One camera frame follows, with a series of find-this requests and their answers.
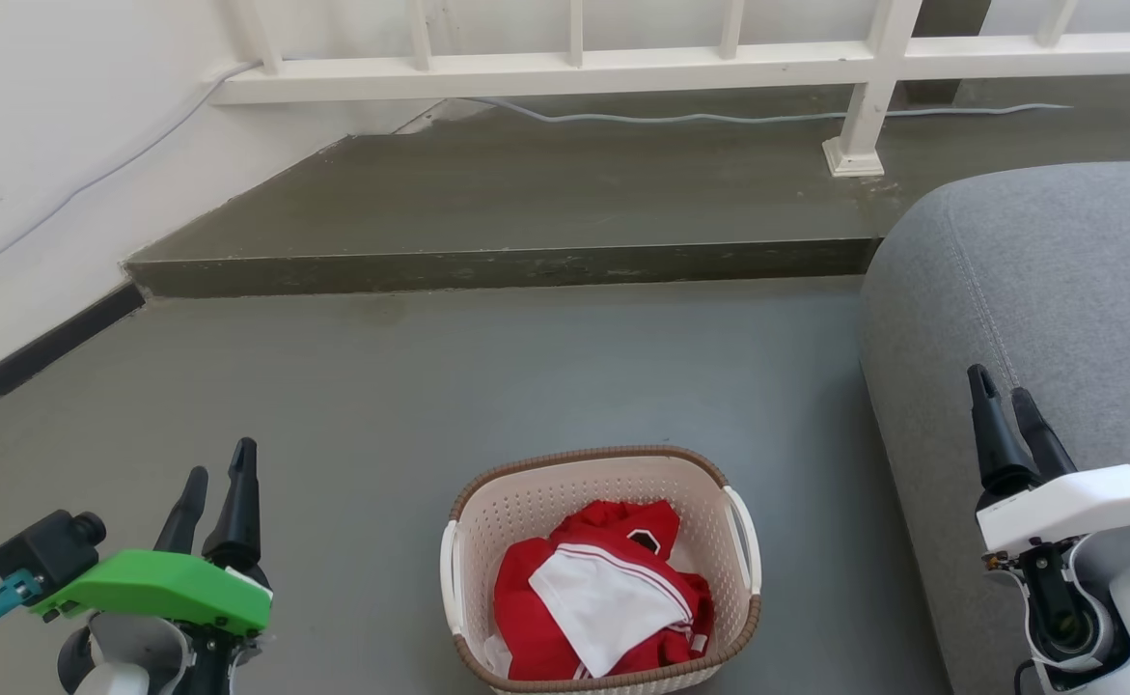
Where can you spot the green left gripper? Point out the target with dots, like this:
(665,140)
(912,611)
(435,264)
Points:
(164,587)

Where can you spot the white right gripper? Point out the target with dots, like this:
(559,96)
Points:
(1076,502)

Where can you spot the beige plastic laundry basket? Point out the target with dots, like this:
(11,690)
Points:
(526,502)

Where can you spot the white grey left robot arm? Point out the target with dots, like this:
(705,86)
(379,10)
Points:
(130,656)

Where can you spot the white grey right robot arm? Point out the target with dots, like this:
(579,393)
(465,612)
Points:
(1124,618)

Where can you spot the grey fabric sofa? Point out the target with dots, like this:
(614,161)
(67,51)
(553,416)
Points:
(1057,290)

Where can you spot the black baseboard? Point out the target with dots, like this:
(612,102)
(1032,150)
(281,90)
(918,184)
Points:
(34,357)

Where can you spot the white garment with red stripes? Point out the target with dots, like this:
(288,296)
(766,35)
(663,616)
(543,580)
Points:
(603,603)

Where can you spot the raised concrete step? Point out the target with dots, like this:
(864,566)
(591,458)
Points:
(526,203)

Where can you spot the white railing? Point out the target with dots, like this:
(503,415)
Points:
(622,68)

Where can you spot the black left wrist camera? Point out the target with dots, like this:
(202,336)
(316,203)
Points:
(43,552)

